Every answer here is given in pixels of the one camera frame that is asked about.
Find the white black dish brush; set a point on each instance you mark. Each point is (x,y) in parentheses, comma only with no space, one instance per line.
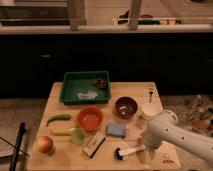
(119,153)

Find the dark brown bowl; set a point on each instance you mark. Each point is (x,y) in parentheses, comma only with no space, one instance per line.
(125,107)

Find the blue sponge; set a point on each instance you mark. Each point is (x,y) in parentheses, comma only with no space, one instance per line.
(116,130)

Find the green yellow scoop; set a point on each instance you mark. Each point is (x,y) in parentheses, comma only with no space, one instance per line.
(76,135)

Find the white cup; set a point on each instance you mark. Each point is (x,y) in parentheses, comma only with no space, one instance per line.
(150,110)

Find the wooden post left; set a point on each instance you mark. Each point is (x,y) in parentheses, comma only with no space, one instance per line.
(76,11)

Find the wooden post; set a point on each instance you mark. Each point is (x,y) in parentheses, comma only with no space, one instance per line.
(76,11)
(134,12)

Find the pine cone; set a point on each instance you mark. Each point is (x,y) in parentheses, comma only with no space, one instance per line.
(100,83)

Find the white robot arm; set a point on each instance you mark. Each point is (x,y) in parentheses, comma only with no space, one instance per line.
(163,127)

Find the green chili pepper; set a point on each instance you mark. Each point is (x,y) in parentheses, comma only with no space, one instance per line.
(63,117)

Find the black pole stand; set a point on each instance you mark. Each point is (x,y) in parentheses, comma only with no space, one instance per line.
(16,150)

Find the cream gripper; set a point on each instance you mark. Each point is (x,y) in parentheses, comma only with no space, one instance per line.
(148,156)

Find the wooden block eraser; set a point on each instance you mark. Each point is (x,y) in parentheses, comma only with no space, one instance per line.
(93,144)

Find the green plastic tray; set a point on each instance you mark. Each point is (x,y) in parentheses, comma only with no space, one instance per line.
(82,82)

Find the small dark tool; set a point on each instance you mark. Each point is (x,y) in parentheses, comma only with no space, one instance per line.
(151,92)

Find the red bowl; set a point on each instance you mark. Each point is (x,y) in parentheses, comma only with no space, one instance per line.
(89,118)

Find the red apple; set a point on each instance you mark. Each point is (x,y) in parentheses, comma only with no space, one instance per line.
(44,144)

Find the wooden post right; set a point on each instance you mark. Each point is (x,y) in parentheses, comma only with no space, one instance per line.
(134,12)

